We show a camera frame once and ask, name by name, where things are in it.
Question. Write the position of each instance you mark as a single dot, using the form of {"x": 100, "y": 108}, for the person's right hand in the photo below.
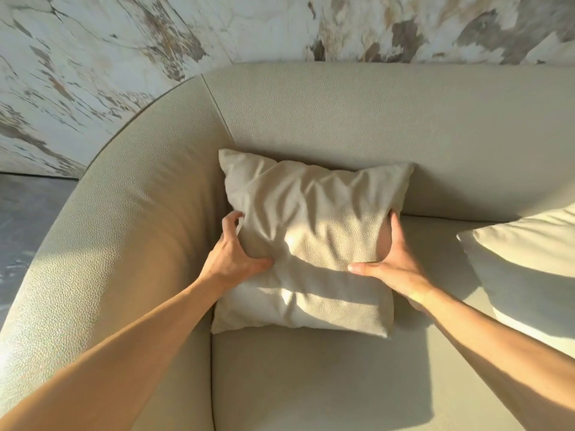
{"x": 400, "y": 264}

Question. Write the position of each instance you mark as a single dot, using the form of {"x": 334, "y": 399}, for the person's left hand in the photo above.
{"x": 229, "y": 258}

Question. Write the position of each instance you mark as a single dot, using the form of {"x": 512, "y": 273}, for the person's left thumb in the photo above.
{"x": 256, "y": 264}

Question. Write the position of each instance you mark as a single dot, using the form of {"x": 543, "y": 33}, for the person's right thumb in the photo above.
{"x": 366, "y": 267}

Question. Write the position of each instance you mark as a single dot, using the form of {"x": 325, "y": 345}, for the beige textured throw pillow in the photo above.
{"x": 310, "y": 246}

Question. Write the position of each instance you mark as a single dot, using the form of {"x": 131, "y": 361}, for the person's right forearm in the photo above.
{"x": 498, "y": 354}

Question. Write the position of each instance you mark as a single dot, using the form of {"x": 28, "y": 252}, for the person's left forearm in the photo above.
{"x": 112, "y": 359}

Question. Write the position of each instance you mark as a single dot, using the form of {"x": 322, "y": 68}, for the beige leather sofa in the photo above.
{"x": 314, "y": 130}

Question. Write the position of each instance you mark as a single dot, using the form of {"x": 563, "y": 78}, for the cream smooth throw pillow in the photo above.
{"x": 525, "y": 273}

